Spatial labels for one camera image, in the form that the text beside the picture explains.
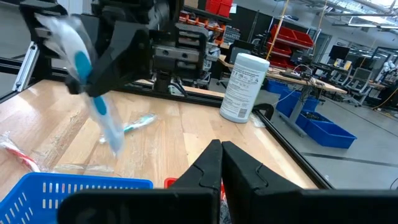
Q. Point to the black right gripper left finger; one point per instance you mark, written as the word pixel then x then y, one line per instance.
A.
pixel 186 199

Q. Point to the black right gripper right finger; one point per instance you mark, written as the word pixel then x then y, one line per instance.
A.
pixel 264 199

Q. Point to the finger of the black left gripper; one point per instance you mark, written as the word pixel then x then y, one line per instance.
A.
pixel 118 62
pixel 40 9

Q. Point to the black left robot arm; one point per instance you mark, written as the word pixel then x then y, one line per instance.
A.
pixel 133 11

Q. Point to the red plastic basket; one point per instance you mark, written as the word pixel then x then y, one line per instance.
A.
pixel 169 182

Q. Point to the teal white wrapped toothbrush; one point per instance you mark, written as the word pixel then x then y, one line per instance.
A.
pixel 140 123

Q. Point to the white wipes canister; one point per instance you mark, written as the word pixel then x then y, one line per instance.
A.
pixel 245 87

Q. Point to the blue storage bin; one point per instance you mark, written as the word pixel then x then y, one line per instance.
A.
pixel 329 135
pixel 286 102

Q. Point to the clear plastic wrapper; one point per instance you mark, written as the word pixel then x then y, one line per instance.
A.
pixel 84 169

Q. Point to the red storage bin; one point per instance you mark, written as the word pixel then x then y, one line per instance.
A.
pixel 292 35

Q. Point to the wooden background desk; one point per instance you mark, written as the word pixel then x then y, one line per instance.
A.
pixel 323 85

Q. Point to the orange white wrapped toothbrush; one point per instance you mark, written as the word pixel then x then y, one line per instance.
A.
pixel 18 154

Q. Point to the grey office chair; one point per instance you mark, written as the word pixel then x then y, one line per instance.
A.
pixel 360 81

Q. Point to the blue plastic basket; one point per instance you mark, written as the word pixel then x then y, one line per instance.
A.
pixel 31 199

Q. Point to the black table frame rail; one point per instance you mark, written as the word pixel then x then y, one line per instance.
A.
pixel 289 148

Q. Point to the aluminium frame post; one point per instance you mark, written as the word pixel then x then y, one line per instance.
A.
pixel 26 67

